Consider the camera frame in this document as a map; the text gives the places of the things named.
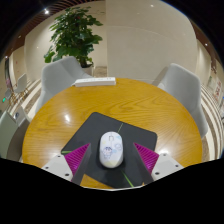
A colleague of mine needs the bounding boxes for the grey-green curved sofa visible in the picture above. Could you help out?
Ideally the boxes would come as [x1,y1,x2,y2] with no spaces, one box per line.
[0,111,18,160]

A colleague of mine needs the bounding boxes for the grey upholstered armchair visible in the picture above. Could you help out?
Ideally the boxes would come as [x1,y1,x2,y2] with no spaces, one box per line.
[35,55,93,113]
[152,62,209,139]

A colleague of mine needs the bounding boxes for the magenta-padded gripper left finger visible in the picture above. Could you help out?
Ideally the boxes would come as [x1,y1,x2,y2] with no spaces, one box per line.
[41,142,92,186]

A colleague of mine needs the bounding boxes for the green leafy potted plant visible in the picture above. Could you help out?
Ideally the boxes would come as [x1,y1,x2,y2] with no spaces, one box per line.
[43,5,104,77]

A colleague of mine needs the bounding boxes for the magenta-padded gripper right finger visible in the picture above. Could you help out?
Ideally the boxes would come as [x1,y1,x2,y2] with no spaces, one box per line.
[131,142,184,186]

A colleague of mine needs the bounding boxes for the black mouse pad green lines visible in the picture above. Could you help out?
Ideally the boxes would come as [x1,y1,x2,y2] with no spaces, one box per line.
[60,111,158,190]

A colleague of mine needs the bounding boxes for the white printed computer mouse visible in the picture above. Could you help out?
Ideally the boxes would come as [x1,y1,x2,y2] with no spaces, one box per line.
[98,131,124,169]

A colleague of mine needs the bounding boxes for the pale chair wooden legs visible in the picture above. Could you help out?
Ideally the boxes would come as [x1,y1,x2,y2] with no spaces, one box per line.
[13,73,29,98]
[3,87,13,102]

